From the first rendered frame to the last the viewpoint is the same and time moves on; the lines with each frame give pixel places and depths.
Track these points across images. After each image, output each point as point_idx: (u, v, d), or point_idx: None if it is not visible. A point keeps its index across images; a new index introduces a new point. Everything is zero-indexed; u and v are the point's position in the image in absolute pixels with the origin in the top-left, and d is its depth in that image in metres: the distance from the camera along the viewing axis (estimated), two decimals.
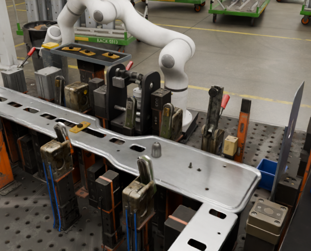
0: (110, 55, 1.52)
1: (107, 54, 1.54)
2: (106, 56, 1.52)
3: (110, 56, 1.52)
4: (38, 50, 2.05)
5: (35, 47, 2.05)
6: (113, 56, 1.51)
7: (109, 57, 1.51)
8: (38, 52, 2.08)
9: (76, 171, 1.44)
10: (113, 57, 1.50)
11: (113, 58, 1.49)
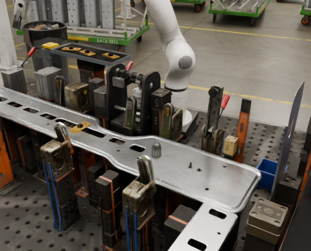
0: (110, 55, 1.52)
1: (107, 54, 1.54)
2: (106, 56, 1.52)
3: (110, 56, 1.52)
4: (19, 16, 1.40)
5: (16, 19, 1.39)
6: (113, 57, 1.51)
7: (109, 57, 1.51)
8: (18, 20, 1.42)
9: (76, 171, 1.44)
10: (113, 57, 1.50)
11: (113, 58, 1.49)
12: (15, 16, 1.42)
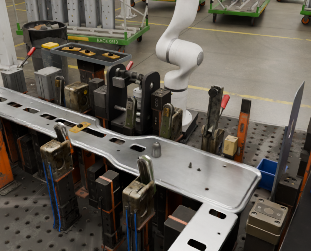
0: (110, 55, 1.52)
1: (107, 54, 1.54)
2: (106, 56, 1.52)
3: (110, 56, 1.52)
4: None
5: None
6: (113, 57, 1.51)
7: (109, 57, 1.51)
8: None
9: (76, 171, 1.44)
10: (113, 57, 1.50)
11: (113, 58, 1.49)
12: None
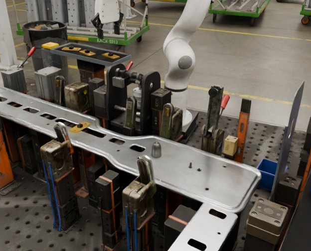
0: (110, 55, 1.52)
1: (107, 54, 1.54)
2: (106, 56, 1.52)
3: (110, 56, 1.52)
4: None
5: (122, 13, 1.49)
6: (113, 57, 1.51)
7: (109, 57, 1.51)
8: (117, 20, 1.49)
9: (76, 171, 1.44)
10: (113, 57, 1.50)
11: (113, 58, 1.49)
12: (117, 19, 1.47)
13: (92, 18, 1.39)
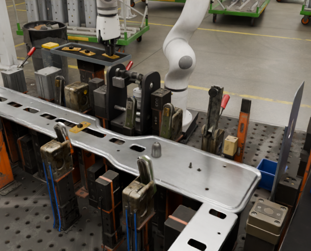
0: (110, 55, 1.52)
1: None
2: (106, 56, 1.52)
3: (110, 56, 1.52)
4: None
5: (119, 35, 1.52)
6: (113, 57, 1.51)
7: (109, 57, 1.51)
8: (113, 40, 1.51)
9: (76, 171, 1.44)
10: (113, 57, 1.50)
11: (113, 58, 1.49)
12: (115, 38, 1.50)
13: (98, 40, 1.45)
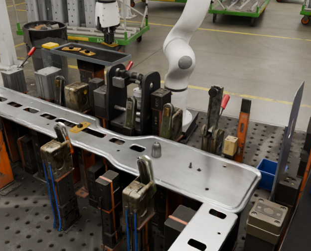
0: (109, 43, 1.49)
1: (106, 42, 1.52)
2: (105, 44, 1.49)
3: (109, 44, 1.49)
4: None
5: (119, 23, 1.50)
6: (112, 45, 1.48)
7: (108, 45, 1.48)
8: (112, 28, 1.48)
9: (76, 171, 1.44)
10: (112, 45, 1.47)
11: (112, 46, 1.47)
12: (114, 26, 1.47)
13: (97, 27, 1.42)
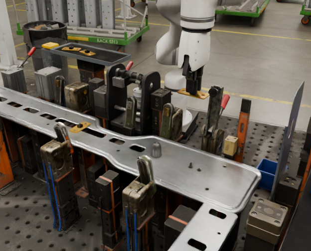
0: None
1: (185, 90, 0.97)
2: (189, 95, 0.94)
3: (195, 94, 0.94)
4: None
5: None
6: (200, 95, 0.94)
7: (194, 96, 0.93)
8: (197, 68, 0.94)
9: (76, 171, 1.44)
10: (201, 96, 0.93)
11: (204, 98, 0.92)
12: (202, 66, 0.93)
13: (184, 71, 0.87)
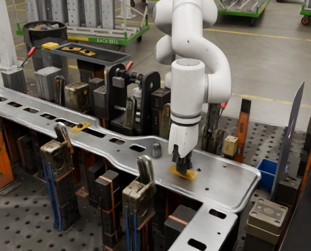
0: None
1: (176, 168, 1.04)
2: (179, 174, 1.02)
3: None
4: None
5: None
6: (189, 175, 1.02)
7: (184, 176, 1.01)
8: None
9: (76, 171, 1.44)
10: (190, 176, 1.01)
11: (193, 179, 1.00)
12: None
13: (174, 158, 0.95)
